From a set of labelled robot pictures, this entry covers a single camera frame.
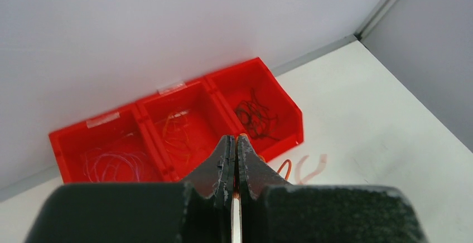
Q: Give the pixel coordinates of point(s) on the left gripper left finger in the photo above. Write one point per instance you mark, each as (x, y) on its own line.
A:
(208, 196)

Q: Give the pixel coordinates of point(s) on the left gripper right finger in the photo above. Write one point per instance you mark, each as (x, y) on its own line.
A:
(255, 179)

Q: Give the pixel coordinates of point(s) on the red three-compartment bin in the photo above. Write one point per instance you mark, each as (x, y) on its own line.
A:
(165, 136)

